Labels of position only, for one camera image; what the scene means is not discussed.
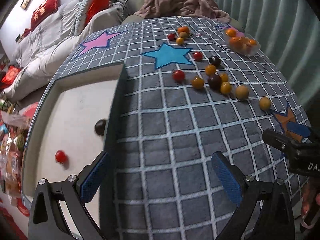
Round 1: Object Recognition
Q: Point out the yellow round fruit near star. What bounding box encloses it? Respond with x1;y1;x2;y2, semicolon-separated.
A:
259;97;272;111

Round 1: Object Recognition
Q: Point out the orange cherry tomato right cluster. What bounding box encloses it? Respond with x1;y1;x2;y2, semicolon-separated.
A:
220;73;229;82

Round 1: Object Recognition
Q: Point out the dark purple tomato in cluster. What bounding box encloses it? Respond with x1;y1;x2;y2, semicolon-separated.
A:
207;74;222;90

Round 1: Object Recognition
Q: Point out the pink blanket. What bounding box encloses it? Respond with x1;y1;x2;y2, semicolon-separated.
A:
135;0;231;23

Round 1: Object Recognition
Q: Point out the white tray with dark rim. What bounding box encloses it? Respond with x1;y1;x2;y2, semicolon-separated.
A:
22;62;127;239

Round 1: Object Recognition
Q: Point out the red round floor mat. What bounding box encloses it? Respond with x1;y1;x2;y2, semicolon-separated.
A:
19;102;39;120

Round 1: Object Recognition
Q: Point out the green striped curtain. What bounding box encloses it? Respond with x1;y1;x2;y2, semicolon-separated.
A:
215;0;319;109

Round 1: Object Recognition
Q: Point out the small red tomato far group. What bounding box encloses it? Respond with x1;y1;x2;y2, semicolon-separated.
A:
167;33;176;41

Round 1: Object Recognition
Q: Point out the orange cherry tomato upper cluster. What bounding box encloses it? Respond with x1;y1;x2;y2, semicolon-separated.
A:
204;64;216;76

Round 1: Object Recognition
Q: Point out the red cherry tomato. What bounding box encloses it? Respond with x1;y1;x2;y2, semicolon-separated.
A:
172;69;185;82
192;51;203;61
55;150;68;164

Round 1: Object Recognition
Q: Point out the orange mandarin on bowl top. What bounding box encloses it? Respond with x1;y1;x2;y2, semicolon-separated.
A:
225;28;237;38

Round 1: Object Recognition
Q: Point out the pile of snack packages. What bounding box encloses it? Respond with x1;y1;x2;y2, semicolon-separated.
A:
1;100;31;198

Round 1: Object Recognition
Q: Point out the grey checked star tablecloth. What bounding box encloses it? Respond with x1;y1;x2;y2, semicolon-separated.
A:
45;17;309;239

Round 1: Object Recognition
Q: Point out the clear glass fruit bowl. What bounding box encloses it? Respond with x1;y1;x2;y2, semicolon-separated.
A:
223;30;260;57

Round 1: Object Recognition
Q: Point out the small yellow tomato far group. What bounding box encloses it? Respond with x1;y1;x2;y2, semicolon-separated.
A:
176;37;184;46

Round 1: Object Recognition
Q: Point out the tan fruit far group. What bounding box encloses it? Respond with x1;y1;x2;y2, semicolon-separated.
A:
179;31;189;39

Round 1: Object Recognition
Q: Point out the red cushion at sofa end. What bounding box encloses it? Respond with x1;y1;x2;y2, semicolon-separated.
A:
0;65;21;90

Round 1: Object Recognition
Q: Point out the dark purple tomato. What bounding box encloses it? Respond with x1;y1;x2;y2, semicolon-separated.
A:
207;74;222;90
209;56;221;68
94;119;107;136

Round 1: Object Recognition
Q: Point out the red embroidered cushion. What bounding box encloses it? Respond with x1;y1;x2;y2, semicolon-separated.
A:
30;0;61;31

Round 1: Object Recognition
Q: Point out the white covered sofa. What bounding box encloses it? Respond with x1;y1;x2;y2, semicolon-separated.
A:
1;0;125;102

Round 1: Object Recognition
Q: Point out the red cherry tomato by star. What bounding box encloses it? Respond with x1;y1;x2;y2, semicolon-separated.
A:
192;51;203;61

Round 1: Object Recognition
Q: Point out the orange cherry tomato left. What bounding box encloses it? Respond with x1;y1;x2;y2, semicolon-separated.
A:
191;76;204;90

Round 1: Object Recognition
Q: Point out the orange cherry tomato cluster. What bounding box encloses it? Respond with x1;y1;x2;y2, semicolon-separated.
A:
220;73;229;82
204;64;216;76
220;82;232;95

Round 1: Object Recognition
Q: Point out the orange cherry tomato lower cluster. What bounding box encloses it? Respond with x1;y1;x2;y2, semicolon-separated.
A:
220;82;232;95

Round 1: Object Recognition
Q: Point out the orange mandarin right in bowl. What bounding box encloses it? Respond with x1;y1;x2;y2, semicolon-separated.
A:
248;39;258;47

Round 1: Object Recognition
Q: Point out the orange mandarin far group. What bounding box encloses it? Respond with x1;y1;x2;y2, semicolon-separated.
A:
177;26;190;34

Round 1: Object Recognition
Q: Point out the picture frame on wall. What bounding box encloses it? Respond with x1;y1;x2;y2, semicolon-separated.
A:
21;0;31;10

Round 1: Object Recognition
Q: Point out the tan round fruit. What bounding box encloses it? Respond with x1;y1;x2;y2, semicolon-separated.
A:
235;85;249;101

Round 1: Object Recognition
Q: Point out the person's hand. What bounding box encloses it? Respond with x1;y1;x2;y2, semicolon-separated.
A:
300;178;319;239

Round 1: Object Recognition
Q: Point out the red pillow on sofa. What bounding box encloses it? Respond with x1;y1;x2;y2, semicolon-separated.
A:
85;0;110;26

